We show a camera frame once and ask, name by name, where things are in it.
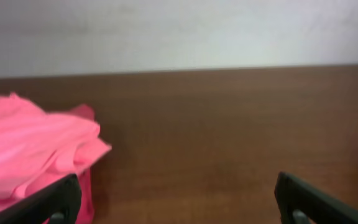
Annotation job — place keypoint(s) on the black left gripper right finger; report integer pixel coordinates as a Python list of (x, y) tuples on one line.
[(300, 202)]

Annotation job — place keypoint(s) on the folded pink shirt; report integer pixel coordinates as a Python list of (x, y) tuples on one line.
[(23, 154)]

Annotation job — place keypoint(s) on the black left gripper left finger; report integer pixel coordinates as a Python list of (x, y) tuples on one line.
[(57, 203)]

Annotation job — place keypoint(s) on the folded red shirt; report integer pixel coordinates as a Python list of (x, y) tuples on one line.
[(74, 146)]

